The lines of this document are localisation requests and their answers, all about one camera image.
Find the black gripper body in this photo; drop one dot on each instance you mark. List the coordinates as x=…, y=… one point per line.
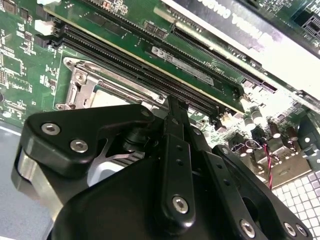
x=112, y=205

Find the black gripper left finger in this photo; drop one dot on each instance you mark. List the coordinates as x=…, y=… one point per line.
x=62, y=130

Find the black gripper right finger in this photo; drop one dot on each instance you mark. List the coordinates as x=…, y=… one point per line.
x=225, y=180

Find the metal socket cover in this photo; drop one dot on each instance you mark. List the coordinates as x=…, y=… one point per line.
x=83, y=96

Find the silver CPU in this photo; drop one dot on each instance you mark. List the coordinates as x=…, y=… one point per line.
x=107, y=100

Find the metal locking lever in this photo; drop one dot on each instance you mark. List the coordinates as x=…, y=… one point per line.
x=117, y=80

